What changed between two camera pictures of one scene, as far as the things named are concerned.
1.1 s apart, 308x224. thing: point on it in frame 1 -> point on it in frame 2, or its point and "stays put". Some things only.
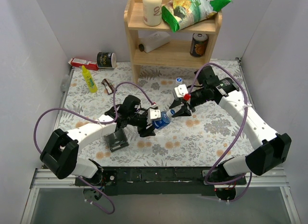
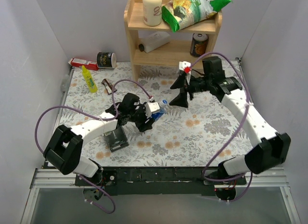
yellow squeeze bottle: x=91 y=83 stays put
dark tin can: x=198 y=44 stays put
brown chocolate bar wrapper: x=109 y=87 stays put
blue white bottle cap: x=170 y=113 -> x=163 y=102
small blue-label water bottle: x=165 y=116 -> x=162 y=104
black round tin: x=106 y=60 stays put
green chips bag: x=186 y=8 stays put
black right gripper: x=188 y=104 -> x=188 y=88
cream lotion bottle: x=152 y=5 stays put
